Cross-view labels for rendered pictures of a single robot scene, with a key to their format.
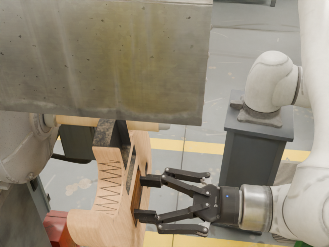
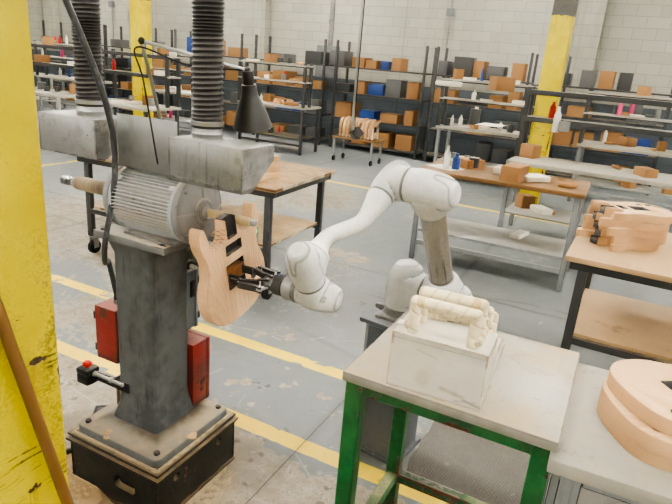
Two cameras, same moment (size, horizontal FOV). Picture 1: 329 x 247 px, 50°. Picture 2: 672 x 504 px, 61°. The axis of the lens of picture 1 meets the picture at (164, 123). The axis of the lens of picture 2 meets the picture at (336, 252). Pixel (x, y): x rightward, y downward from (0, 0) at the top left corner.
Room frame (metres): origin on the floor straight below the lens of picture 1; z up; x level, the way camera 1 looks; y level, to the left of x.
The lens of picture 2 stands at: (-1.25, -0.89, 1.81)
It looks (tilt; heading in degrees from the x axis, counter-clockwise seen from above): 19 degrees down; 19
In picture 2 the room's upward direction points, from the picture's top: 5 degrees clockwise
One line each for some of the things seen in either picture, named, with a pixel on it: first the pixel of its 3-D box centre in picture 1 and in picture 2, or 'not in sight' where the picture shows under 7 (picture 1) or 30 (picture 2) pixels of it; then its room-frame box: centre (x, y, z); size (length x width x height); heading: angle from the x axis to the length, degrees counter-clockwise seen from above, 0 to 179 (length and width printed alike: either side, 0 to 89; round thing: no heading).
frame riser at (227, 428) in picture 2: not in sight; (156, 445); (0.52, 0.48, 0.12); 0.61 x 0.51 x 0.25; 173
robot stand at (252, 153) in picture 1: (247, 166); (391, 381); (1.16, -0.41, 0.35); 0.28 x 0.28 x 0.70; 75
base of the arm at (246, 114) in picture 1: (256, 106); (397, 309); (1.17, -0.39, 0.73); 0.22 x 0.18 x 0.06; 75
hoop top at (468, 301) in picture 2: not in sight; (453, 298); (0.28, -0.73, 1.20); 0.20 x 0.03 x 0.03; 86
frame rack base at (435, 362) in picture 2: not in sight; (441, 359); (0.25, -0.73, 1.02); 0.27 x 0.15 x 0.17; 87
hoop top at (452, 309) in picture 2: not in sight; (446, 308); (0.20, -0.73, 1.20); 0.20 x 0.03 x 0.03; 86
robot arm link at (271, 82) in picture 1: (270, 79); (406, 283); (1.16, -0.42, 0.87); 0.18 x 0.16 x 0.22; 77
